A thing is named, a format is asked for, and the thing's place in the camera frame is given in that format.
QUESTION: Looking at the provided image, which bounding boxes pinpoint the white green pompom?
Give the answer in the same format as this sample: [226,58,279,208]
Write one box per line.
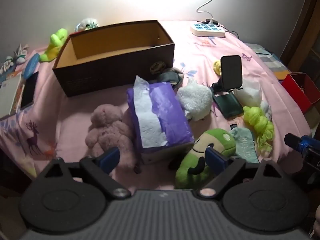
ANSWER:
[76,17,99,32]

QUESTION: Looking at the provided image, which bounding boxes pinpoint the lime green mesh scarf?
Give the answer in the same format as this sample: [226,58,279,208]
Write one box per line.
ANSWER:
[242,106,275,152]

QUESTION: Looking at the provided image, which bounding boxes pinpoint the grey folded cloth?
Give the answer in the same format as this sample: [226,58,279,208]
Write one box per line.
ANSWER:
[247,42,288,73]

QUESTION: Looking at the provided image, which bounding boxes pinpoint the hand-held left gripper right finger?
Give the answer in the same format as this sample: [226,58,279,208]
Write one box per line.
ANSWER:
[197,147,288,200]

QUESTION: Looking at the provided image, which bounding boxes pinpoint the red box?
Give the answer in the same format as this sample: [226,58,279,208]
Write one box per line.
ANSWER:
[281,72,320,114]

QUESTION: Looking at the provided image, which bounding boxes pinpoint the white book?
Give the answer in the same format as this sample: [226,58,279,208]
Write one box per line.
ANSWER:
[0,75,23,119]

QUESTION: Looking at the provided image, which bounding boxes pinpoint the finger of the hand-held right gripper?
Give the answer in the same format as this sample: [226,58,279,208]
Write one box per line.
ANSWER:
[284,133,313,155]

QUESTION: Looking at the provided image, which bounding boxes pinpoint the light blue sock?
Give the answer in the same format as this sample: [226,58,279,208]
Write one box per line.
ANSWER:
[229,127,260,164]

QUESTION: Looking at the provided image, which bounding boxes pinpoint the green plush toy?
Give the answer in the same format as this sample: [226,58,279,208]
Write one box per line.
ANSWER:
[175,128,237,189]

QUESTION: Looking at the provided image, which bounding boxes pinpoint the flat black smartphone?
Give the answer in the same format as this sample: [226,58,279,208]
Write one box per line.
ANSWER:
[19,71,40,110]

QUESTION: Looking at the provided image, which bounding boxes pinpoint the pink printed bed sheet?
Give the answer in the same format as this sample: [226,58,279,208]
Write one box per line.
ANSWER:
[0,20,313,190]

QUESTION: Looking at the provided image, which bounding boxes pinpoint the pink plush bear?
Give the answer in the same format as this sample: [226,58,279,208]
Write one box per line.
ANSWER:
[85,104,137,170]

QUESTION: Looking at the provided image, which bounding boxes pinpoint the grey sock bundle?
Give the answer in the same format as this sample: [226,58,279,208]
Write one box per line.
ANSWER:
[156,68,185,88]

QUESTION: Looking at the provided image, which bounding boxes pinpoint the dark green phone stand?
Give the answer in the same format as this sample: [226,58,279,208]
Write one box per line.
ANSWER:
[210,76,244,119]

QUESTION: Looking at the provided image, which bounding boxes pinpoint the brown cardboard box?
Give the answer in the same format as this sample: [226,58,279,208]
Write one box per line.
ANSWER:
[52,20,175,98]

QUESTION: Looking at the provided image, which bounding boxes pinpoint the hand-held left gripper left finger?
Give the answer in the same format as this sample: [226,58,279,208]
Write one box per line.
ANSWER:
[37,147,131,200]

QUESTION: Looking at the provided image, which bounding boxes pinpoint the lime green plush frog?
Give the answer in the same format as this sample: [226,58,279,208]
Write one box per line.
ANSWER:
[39,28,68,62]

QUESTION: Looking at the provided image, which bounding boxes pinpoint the white power strip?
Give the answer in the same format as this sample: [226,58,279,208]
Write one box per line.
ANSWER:
[190,22,227,38]

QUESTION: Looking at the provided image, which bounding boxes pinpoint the black smartphone on stand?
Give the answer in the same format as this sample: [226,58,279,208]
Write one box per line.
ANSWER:
[220,55,244,88]

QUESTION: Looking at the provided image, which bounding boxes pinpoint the orange book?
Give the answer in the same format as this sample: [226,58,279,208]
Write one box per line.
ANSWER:
[6,72,25,113]

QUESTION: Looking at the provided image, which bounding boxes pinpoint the blue oval disc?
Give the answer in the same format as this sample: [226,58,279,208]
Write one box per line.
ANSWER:
[22,53,40,78]

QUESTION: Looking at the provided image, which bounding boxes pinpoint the black cable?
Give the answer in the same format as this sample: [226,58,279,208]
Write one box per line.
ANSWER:
[217,24,240,40]

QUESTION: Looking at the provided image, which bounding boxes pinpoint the small white cloth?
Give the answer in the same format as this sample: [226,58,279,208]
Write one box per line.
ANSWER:
[261,101,273,122]

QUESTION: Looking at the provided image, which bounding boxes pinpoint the white plastic bag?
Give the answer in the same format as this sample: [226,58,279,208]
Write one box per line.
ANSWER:
[234,79,262,108]

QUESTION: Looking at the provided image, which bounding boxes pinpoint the purple tissue pack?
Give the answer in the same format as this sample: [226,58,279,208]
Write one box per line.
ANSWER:
[126,75,195,164]

